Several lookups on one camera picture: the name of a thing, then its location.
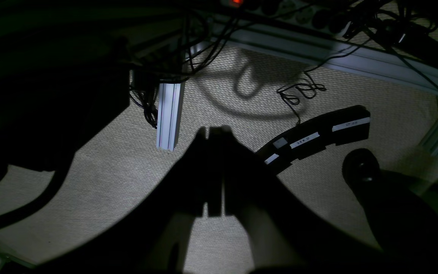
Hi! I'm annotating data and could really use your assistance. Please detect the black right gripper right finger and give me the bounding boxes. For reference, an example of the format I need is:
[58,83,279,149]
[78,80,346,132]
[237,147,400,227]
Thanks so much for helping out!
[208,126,315,274]

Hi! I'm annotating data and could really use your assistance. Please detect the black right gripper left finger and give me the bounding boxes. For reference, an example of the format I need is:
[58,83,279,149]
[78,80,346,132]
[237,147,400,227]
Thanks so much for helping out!
[123,127,207,274]

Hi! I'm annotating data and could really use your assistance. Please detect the black round chair caster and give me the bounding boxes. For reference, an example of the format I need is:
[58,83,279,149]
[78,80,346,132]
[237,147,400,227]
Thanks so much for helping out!
[342,148,382,189]

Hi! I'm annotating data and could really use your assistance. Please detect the black curved labelled part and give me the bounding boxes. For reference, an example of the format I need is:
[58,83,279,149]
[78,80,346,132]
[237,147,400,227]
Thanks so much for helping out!
[256,105,371,174]

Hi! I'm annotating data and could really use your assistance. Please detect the white power strip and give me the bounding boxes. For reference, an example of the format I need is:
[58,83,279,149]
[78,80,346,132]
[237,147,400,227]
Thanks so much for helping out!
[213,0,356,39]

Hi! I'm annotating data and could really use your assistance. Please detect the thin black cable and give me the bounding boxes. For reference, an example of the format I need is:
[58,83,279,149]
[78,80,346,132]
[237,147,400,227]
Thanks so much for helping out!
[276,68,328,126]

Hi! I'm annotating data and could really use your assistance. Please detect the aluminium frame leg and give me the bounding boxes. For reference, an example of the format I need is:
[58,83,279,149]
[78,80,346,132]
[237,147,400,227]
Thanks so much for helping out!
[156,83,185,151]

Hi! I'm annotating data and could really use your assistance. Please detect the aluminium frame rail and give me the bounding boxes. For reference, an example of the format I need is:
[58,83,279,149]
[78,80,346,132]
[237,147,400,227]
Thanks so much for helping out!
[189,19,438,101]

